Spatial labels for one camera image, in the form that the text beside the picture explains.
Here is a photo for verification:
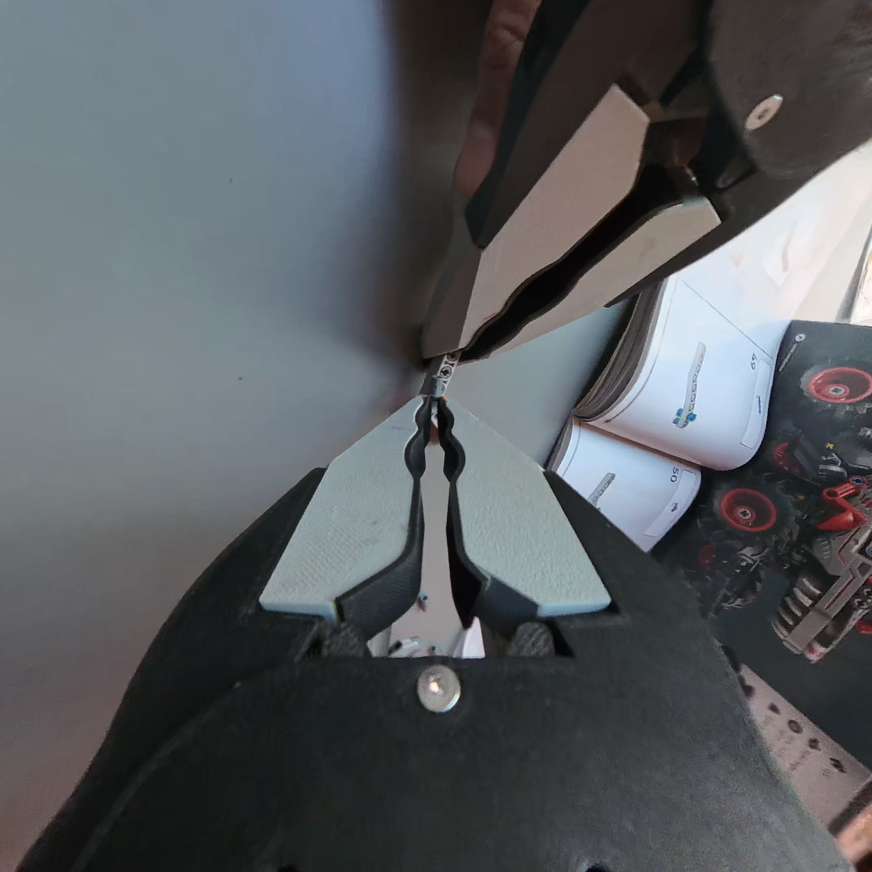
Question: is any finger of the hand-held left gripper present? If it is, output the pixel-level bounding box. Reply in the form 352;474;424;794
422;85;682;360
469;196;723;358

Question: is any person's left hand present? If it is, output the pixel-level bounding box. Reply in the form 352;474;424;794
454;0;543;200

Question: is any white instruction booklet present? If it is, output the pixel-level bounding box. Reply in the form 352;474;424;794
545;272;794;554

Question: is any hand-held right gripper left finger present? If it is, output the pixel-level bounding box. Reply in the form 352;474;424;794
259;396;429;641

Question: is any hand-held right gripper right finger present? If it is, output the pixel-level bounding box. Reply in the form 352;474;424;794
436;396;613;641

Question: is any monster truck lego box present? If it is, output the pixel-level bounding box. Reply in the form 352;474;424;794
653;319;872;839

